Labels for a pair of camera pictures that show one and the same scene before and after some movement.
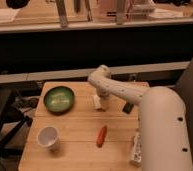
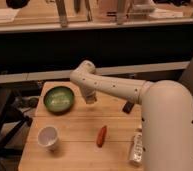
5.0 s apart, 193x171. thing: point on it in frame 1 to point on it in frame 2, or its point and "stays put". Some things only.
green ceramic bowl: x=59 y=100 stays put
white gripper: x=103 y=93 to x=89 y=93
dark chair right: x=190 y=89 stays put
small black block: x=128 y=107 stays put
